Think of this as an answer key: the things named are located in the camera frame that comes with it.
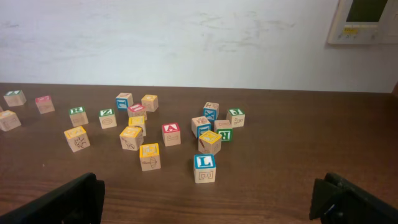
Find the yellow block upper middle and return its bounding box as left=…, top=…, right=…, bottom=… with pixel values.
left=128, top=116, right=146, bottom=136

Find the yellow block lower middle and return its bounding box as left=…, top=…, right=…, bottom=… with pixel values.
left=119, top=126, right=144, bottom=151

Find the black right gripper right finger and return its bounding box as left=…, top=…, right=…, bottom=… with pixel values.
left=309, top=172, right=397, bottom=224

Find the beige wall control panel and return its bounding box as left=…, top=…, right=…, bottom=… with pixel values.
left=327, top=0, right=397, bottom=45

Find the blue X wooden block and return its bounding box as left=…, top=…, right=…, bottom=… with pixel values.
left=202, top=102, right=220, bottom=121

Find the green Z letter block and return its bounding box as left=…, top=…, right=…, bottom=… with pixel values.
left=99, top=108, right=117, bottom=129

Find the yellow block left cluster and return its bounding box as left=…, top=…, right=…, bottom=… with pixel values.
left=0, top=110, right=21, bottom=131

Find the green L letter block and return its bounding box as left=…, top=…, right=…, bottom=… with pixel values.
left=4, top=90, right=27, bottom=107

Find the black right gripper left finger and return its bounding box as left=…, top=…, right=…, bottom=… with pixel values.
left=1, top=173, right=105, bottom=223

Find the green J letter block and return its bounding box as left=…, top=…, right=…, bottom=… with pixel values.
left=226, top=108, right=245, bottom=128

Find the green R letter block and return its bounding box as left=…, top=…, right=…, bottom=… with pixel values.
left=68, top=106, right=89, bottom=127

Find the yellow umbrella picture block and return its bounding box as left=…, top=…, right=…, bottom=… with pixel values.
left=139, top=143, right=161, bottom=171

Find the yellow block near R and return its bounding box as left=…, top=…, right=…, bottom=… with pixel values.
left=64, top=126, right=90, bottom=152

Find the red A letter block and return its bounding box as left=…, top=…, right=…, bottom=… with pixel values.
left=162, top=123, right=181, bottom=147

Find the yellow top back block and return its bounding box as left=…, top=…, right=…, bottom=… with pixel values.
left=141, top=95, right=159, bottom=112

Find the red C letter block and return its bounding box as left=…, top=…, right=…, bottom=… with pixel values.
left=35, top=95, right=55, bottom=114

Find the red I letter block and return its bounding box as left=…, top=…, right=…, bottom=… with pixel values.
left=127, top=103, right=147, bottom=120

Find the green R side block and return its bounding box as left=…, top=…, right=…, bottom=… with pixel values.
left=214, top=120, right=233, bottom=141

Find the yellow block cluster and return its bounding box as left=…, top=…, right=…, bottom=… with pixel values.
left=198, top=131, right=222, bottom=155
left=0, top=110, right=21, bottom=131

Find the yellow block right cluster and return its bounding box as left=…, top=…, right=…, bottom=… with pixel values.
left=198, top=131, right=222, bottom=155

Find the blue side wooden block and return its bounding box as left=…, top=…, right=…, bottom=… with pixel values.
left=192, top=116, right=211, bottom=139

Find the blue side top block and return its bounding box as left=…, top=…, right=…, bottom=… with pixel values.
left=115, top=93, right=134, bottom=110

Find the blue L letter block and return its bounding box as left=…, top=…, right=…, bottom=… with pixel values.
left=193, top=154, right=216, bottom=184

